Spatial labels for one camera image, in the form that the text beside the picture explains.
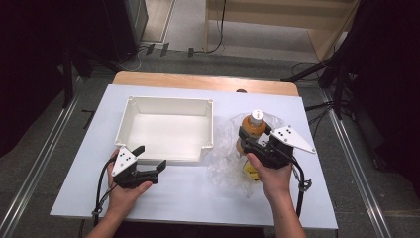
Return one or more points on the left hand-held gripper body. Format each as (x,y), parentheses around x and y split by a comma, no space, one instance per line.
(132,177)

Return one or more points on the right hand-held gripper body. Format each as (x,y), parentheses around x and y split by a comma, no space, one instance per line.
(280,152)

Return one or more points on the orange juice bottle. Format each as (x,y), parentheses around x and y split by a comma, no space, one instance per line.
(253,127)

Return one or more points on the clear printed plastic bag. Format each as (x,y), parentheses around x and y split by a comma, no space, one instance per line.
(224,158)

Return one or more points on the person's left hand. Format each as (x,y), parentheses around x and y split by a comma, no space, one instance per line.
(122,200)

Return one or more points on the person's right hand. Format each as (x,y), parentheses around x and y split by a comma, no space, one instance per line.
(275,183)

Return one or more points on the white plastic box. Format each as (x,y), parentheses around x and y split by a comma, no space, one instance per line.
(165,132)

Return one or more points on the white table board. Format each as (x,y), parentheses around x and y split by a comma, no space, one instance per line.
(185,198)

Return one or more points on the wooden table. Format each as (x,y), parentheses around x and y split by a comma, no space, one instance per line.
(198,81)

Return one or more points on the light wooden platform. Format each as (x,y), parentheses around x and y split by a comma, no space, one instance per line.
(264,13)

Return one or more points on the black cabinet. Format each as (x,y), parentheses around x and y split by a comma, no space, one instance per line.
(125,26)

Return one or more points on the black curtain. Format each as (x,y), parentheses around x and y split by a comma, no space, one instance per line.
(386,82)
(33,66)

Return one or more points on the metal floor rail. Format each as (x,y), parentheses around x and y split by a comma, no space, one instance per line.
(356,165)
(39,158)

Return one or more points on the black floor bracket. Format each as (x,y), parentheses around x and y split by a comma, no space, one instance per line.
(150,49)
(190,52)
(165,49)

